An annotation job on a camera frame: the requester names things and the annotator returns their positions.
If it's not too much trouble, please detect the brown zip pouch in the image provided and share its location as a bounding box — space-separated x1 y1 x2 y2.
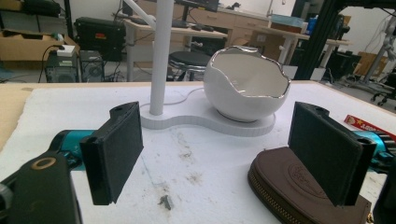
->
247 147 373 224

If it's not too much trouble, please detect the white foam mat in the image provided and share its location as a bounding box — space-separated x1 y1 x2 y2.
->
0 82 396 224

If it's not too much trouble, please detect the blue bottle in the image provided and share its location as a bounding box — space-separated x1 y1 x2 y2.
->
306 14 319 35

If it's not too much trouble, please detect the black office chair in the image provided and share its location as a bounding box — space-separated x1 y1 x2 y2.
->
370 71 396 107

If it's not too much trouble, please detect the light blue box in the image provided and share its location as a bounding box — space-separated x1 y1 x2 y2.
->
270 13 304 30

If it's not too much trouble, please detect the grey metal stand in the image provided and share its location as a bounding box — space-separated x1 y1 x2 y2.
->
362 15 396 83

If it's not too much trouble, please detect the cardboard box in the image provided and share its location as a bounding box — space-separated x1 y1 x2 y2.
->
0 29 80 62

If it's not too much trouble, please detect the white stand with base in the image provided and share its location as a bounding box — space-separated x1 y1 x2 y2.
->
122 0 276 138

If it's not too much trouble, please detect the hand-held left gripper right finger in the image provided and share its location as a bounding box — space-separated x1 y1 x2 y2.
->
288 101 377 207

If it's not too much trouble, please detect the small grey scrap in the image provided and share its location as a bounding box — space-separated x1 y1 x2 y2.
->
158 194 175 211

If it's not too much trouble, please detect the black metal frame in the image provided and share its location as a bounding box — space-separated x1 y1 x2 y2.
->
293 0 396 81

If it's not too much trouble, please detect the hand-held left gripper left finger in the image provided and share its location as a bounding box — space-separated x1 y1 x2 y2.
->
79 101 145 206

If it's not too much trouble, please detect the white eggshell-shaped bowl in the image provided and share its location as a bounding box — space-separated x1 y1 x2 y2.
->
203 46 292 123

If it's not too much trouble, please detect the small white box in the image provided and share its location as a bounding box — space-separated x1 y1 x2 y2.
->
56 45 77 58

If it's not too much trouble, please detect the light wooden desk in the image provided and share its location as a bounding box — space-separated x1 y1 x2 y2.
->
122 18 228 82

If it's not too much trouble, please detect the dark computer tower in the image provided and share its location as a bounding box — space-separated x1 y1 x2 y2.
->
78 49 106 83
45 50 78 83

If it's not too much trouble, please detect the black hard case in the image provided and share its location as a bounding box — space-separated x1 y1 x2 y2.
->
74 17 127 62

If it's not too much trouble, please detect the white cable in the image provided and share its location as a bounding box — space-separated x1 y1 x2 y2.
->
138 87 205 110

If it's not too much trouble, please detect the black round stool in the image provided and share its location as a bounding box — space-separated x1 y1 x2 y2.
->
168 50 213 82

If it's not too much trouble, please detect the red packet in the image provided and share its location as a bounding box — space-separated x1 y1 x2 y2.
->
344 114 396 142

